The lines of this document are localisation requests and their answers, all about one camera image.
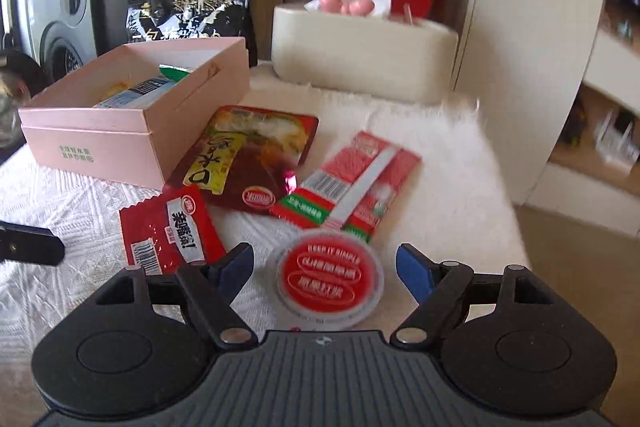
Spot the red ketchup style sachet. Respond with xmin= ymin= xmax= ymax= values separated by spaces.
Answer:
xmin=119 ymin=185 xmax=227 ymax=275

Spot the red round jelly cup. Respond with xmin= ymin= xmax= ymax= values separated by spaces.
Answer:
xmin=268 ymin=229 xmax=384 ymax=331

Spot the red green sausage packet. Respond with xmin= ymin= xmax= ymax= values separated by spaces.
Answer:
xmin=270 ymin=131 xmax=421 ymax=242

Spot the dark red yellow snack pouch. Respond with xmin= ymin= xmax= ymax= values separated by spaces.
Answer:
xmin=165 ymin=105 xmax=319 ymax=215

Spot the blue seaweed snack packet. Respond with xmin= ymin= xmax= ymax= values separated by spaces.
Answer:
xmin=94 ymin=77 xmax=177 ymax=109

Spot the green edged nut bar packet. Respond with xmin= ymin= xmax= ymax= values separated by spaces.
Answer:
xmin=158 ymin=64 xmax=192 ymax=82

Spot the yellow small bread packet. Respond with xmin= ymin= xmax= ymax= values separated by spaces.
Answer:
xmin=100 ymin=81 xmax=130 ymax=102

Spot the white textured tablecloth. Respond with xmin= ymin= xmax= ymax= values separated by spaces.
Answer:
xmin=0 ymin=60 xmax=532 ymax=408

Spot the pink cardboard box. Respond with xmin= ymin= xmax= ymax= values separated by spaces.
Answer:
xmin=18 ymin=37 xmax=250 ymax=190

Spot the toy tractor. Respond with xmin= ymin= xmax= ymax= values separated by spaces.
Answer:
xmin=560 ymin=96 xmax=588 ymax=147

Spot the cream tissue box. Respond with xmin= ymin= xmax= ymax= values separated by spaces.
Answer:
xmin=271 ymin=4 xmax=458 ymax=105

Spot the black plum snack bag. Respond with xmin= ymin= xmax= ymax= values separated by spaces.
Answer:
xmin=126 ymin=0 xmax=258 ymax=67

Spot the pink bow ornament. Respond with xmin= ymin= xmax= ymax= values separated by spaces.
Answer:
xmin=318 ymin=0 xmax=374 ymax=16

